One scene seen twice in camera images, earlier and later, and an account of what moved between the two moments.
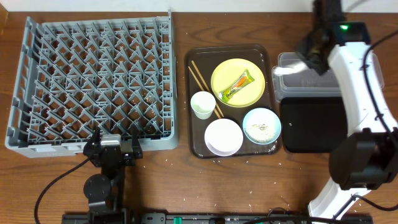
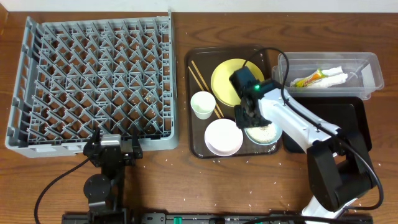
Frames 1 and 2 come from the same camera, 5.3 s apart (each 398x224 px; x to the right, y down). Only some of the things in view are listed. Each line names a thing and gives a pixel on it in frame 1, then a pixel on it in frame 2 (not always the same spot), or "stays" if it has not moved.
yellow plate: (229, 70) stays
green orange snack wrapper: (242, 80) -> (316, 76)
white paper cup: (203, 103) stays
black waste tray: (313, 124) -> (347, 114)
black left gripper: (125, 155) stays
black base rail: (217, 218) stays
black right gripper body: (305, 50) -> (242, 119)
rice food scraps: (260, 132) stays
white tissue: (298, 67) -> (335, 76)
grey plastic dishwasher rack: (72, 79) stays
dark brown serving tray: (232, 104) stays
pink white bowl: (223, 137) stays
